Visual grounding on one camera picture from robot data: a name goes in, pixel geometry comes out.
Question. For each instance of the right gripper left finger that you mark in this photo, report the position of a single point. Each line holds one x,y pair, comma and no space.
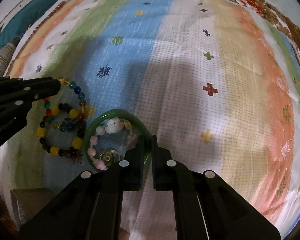
90,206

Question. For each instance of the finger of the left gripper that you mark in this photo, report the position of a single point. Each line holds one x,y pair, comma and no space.
30,90

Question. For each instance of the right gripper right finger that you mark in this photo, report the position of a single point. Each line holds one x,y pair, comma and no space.
205,206

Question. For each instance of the green jade bangle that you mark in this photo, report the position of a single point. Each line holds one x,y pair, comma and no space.
110,136

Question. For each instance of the grey striped folded blanket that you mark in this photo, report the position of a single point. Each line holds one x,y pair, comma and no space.
6,54

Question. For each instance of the teal pillow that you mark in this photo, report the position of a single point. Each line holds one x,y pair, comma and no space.
32,7

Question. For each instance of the striped colourful cloth mat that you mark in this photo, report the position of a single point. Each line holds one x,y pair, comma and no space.
249,133

